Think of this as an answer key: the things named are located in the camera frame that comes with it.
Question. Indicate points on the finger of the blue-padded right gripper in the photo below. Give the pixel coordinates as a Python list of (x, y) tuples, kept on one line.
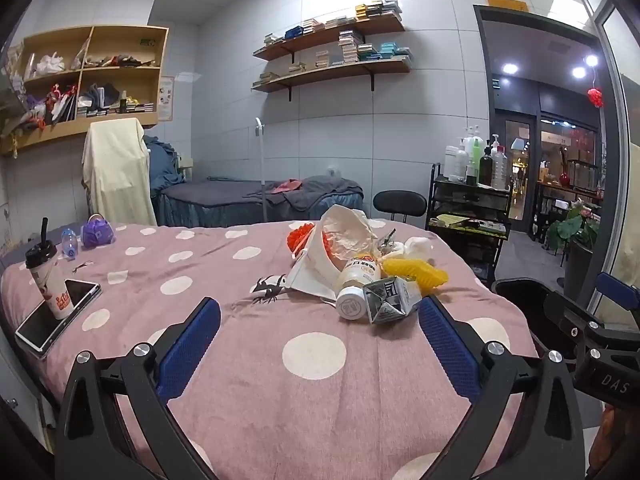
[(626, 296)]

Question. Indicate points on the white pump bottle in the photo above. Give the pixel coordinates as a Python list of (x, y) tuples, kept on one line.
[(455, 163)]

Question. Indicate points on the dark blue massage bed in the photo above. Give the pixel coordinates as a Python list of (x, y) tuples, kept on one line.
[(221, 202)]

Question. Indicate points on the milk tea cup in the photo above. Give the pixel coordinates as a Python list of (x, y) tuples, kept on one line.
[(42, 262)]

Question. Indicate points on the purple mask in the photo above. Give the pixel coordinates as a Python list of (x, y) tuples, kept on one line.
[(96, 232)]

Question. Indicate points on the white paper bag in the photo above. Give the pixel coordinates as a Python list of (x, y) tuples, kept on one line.
[(340, 235)]

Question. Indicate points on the upper wooden wall shelf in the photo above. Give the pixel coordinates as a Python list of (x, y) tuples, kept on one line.
[(383, 24)]

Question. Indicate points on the red cloth on bed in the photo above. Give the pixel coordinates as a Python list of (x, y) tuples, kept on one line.
[(286, 186)]

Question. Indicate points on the clear green snack wrapper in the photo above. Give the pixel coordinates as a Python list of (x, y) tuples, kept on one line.
[(387, 244)]

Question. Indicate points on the brown trash bin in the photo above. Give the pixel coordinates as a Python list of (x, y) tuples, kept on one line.
[(528, 295)]

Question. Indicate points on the lower wooden wall shelf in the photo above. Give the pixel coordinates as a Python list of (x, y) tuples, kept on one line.
[(371, 69)]

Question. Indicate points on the cream cloth on chair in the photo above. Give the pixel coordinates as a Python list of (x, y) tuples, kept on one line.
[(116, 172)]

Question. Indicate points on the red hanging ornament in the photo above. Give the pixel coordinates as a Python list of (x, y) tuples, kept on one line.
[(595, 97)]

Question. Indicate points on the wooden wall shelf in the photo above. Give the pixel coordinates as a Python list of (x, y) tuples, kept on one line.
[(371, 69), (383, 24)]

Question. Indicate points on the orange peel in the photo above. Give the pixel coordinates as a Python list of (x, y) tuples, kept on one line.
[(297, 239)]

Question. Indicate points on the small blue bottle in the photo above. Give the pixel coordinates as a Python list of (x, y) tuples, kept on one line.
[(69, 244)]

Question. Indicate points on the black metal cart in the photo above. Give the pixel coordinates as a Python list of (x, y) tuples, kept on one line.
[(472, 219)]

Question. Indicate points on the dark brown bottle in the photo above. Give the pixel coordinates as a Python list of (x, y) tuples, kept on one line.
[(485, 167)]

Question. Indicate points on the wall poster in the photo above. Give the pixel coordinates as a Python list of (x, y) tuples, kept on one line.
[(165, 103)]

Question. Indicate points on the wooden wall cabinet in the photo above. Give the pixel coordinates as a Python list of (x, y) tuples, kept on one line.
[(66, 79)]

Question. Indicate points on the white plastic bottle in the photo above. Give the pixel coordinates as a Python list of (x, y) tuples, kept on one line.
[(359, 272)]

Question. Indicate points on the yellow plastic wrapper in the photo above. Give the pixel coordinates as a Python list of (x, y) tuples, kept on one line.
[(427, 277)]

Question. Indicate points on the blue clothes pile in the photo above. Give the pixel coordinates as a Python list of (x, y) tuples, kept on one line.
[(164, 162)]

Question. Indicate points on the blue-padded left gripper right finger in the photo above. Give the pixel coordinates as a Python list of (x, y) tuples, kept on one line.
[(545, 440)]

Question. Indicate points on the green bottle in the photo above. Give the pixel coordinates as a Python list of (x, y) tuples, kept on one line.
[(476, 146)]

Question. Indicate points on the clear plastic bottle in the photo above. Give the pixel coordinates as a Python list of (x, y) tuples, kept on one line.
[(499, 163)]

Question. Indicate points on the potted green plant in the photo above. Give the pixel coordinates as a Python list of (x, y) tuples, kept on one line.
[(576, 236)]

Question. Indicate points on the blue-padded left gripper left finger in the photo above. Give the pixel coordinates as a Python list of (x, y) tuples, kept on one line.
[(93, 441)]

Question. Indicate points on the white tissue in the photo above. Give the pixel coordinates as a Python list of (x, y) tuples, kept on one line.
[(419, 248)]

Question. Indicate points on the pink polka dot blanket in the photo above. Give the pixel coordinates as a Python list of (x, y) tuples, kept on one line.
[(287, 389)]

